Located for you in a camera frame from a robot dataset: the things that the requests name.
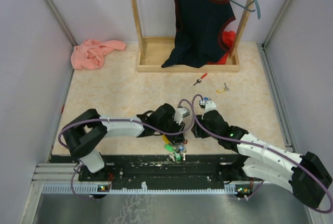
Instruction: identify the pink cloth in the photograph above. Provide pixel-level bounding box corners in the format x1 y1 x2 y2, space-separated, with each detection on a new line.
71 39 126 70

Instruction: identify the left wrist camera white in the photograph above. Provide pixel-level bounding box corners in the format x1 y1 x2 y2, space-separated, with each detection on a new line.
174 107 190 125

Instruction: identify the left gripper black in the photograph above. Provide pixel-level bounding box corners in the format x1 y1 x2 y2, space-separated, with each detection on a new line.
157 116 186 144

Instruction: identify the red cloth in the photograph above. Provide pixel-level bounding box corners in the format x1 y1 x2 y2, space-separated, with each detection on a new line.
207 31 236 65

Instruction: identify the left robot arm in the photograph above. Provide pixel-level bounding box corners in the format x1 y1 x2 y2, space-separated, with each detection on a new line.
59 103 190 181

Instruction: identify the large keyring with rings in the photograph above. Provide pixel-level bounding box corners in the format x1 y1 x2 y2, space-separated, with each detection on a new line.
162 135 187 163

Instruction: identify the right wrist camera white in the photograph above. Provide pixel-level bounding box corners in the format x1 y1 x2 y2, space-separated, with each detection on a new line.
199 97 217 113

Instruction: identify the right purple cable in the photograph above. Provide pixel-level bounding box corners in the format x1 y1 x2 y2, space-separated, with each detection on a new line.
191 93 333 214

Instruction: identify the key with yellow tag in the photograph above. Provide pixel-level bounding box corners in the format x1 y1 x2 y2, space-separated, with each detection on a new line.
216 83 229 93

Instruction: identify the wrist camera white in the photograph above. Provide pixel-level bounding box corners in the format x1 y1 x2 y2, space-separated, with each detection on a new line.
174 107 190 125
199 97 217 113

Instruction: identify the dark navy tank top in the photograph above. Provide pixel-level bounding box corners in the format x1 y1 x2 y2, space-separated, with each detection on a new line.
161 0 236 68

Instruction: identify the key with red strap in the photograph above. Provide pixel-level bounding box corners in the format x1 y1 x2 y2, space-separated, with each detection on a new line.
193 73 208 86

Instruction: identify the purple cable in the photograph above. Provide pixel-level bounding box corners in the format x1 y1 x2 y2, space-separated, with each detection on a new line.
57 98 196 200
191 93 333 214

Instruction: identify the wooden clothes rack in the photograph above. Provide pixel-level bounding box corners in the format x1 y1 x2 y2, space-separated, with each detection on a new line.
130 0 261 73

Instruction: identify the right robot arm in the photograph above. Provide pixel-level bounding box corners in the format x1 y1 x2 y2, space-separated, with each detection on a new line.
192 109 332 209

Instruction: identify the slotted cable duct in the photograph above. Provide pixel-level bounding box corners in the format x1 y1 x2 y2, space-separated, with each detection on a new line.
41 183 253 195

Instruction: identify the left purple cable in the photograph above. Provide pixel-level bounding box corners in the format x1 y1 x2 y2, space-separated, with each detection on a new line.
57 98 196 200

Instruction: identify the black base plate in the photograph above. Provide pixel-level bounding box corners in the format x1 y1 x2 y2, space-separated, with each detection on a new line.
49 152 248 190

